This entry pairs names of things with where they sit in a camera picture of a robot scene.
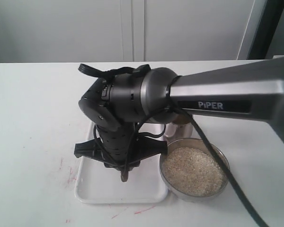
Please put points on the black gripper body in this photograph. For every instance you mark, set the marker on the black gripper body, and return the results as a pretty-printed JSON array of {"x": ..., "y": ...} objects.
[{"x": 116, "y": 143}]

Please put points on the brown wooden spoon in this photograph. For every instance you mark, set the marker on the brown wooden spoon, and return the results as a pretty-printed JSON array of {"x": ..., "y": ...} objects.
[{"x": 124, "y": 176}]

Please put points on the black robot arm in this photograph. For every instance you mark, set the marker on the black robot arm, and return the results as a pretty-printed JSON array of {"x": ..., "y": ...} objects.
[{"x": 121, "y": 98}]

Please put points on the small steel cup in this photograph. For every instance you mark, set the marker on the small steel cup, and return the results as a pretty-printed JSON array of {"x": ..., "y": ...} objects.
[{"x": 180, "y": 128}]

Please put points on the wide steel rice bowl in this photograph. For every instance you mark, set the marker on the wide steel rice bowl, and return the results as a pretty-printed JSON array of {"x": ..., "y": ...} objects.
[{"x": 190, "y": 143}]

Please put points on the beige granular powder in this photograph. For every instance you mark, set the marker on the beige granular powder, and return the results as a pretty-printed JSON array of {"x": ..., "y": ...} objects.
[{"x": 193, "y": 172}]

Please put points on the white rectangular tray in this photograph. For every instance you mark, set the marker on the white rectangular tray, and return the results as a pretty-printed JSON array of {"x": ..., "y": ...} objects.
[{"x": 97, "y": 184}]

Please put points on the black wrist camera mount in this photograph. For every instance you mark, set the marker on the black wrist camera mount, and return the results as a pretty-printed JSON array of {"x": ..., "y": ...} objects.
[{"x": 142, "y": 148}]

